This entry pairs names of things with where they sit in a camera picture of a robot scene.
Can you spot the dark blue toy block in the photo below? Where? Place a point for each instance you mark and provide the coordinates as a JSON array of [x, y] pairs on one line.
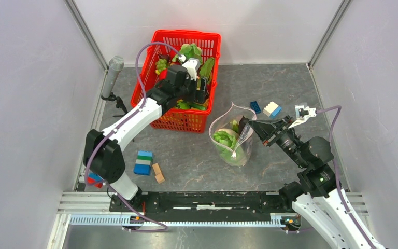
[[255, 107]]

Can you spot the red plastic basket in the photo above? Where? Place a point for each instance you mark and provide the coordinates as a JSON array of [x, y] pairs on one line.
[[191, 120]]

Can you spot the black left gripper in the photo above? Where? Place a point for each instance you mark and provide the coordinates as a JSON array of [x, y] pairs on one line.
[[199, 96]]

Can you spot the green grapes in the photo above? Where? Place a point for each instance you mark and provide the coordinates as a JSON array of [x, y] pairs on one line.
[[160, 66]]

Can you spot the clear zip top bag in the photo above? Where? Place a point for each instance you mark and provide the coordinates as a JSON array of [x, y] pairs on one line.
[[236, 112]]

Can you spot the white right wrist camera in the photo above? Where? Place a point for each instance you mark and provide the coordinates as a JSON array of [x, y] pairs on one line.
[[303, 113]]

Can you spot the grey microphone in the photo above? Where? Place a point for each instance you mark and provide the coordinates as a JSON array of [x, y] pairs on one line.
[[116, 65]]

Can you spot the small wooden block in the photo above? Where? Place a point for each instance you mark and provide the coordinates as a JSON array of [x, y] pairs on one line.
[[160, 178], [156, 169]]

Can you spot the green romaine lettuce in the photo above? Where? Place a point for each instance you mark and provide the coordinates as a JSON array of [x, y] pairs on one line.
[[226, 146]]

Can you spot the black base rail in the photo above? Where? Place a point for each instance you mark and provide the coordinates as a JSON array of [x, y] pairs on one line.
[[210, 206]]

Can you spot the red blue toy block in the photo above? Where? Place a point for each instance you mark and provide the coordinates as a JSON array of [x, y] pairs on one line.
[[96, 180]]

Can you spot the white radish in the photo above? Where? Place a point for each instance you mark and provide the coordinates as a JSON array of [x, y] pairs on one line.
[[227, 132]]

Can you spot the blue green stacked blocks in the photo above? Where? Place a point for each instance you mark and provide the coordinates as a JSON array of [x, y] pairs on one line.
[[143, 163]]

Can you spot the white blue toy block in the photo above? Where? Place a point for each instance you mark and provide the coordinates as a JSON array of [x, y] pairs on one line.
[[272, 110]]

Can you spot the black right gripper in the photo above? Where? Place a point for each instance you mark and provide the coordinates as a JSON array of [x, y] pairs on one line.
[[266, 130]]

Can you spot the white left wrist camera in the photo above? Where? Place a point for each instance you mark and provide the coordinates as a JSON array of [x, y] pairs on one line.
[[192, 65]]

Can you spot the green leafy vegetable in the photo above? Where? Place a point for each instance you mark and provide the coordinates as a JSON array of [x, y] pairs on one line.
[[189, 51]]

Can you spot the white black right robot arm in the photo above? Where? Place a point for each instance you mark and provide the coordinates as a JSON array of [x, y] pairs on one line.
[[318, 195]]

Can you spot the purple eggplant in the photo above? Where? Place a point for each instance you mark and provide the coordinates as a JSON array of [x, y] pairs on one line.
[[241, 124]]

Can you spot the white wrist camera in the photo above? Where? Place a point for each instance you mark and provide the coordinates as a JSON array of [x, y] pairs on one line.
[[192, 65], [303, 113]]

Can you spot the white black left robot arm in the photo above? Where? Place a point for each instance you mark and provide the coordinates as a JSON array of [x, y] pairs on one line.
[[103, 153]]

